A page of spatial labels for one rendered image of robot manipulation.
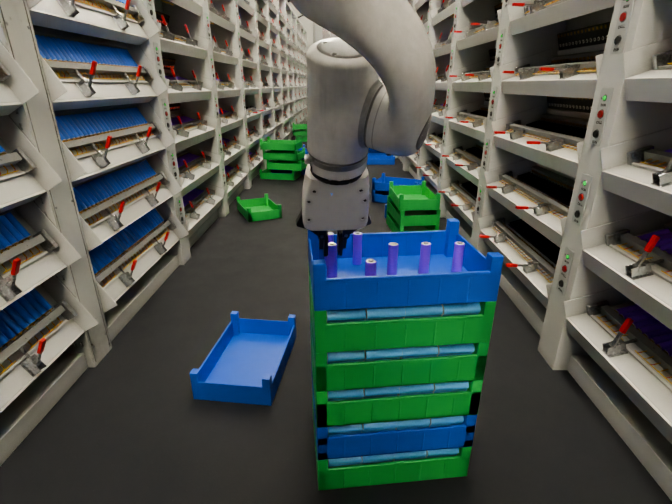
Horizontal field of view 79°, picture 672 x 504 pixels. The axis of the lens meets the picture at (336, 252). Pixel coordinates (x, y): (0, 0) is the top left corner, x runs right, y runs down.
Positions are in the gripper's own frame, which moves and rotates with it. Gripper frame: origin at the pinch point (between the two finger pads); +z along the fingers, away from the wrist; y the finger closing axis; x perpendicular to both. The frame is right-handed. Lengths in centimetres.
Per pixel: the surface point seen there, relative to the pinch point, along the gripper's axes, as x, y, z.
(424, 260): -1.4, 16.6, 4.2
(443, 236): 8.2, 23.7, 8.0
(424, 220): 95, 57, 85
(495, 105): 91, 71, 23
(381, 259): 5.2, 10.7, 11.0
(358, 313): -11.2, 3.4, 5.3
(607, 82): 34, 63, -12
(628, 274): 0, 62, 13
